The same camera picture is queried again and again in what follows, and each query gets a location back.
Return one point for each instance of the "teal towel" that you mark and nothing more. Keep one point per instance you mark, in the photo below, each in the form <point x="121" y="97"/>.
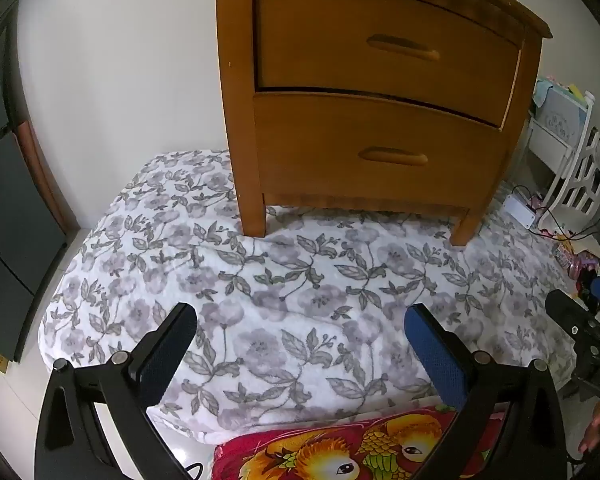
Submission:
<point x="544" y="91"/>

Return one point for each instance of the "brown wooden door frame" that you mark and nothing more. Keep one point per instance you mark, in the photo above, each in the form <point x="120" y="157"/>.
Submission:
<point x="45" y="180"/>

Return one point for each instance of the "red parrot printed blanket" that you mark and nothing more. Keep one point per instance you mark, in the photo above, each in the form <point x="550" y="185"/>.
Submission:
<point x="300" y="452"/>

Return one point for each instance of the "person's right hand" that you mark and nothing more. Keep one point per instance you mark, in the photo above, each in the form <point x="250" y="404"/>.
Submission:
<point x="597" y="430"/>

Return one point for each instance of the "yellow item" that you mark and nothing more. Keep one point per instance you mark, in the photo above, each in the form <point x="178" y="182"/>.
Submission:
<point x="576" y="91"/>

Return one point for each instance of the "white lattice rack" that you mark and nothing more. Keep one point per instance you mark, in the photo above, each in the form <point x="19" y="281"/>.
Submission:
<point x="587" y="170"/>

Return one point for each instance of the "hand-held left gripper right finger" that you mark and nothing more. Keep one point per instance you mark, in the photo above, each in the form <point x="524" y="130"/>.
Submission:
<point x="437" y="357"/>

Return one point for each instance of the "wooden nightstand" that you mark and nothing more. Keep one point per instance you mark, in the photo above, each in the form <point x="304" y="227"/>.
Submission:
<point x="240" y="110"/>

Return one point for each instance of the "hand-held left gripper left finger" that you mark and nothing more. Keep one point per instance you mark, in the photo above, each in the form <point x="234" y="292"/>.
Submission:
<point x="164" y="357"/>

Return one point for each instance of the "white power box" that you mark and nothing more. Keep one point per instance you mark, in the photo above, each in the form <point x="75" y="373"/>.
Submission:
<point x="519" y="210"/>

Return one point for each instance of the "white printed storage box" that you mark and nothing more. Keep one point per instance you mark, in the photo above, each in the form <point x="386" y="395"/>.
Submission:
<point x="560" y="120"/>

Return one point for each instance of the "pink jar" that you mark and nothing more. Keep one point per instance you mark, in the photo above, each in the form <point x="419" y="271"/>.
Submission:
<point x="577" y="262"/>

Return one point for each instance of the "grey floral blanket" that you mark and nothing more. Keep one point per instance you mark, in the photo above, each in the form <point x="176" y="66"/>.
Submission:
<point x="280" y="310"/>

